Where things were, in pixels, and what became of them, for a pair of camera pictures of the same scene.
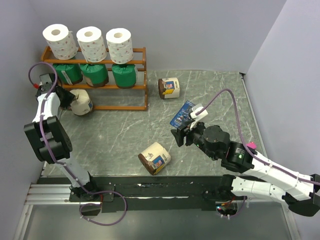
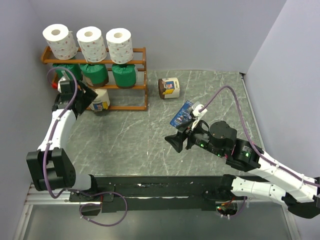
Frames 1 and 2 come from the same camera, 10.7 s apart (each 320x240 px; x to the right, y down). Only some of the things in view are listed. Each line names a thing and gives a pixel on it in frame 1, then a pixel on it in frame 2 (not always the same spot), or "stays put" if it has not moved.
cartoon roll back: (169, 88) stays put
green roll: (124, 75) stays put
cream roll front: (154, 157) → (102, 101)
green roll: (97, 73) stays put
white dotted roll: (92, 44) stays put
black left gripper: (70, 97) → (89, 96)
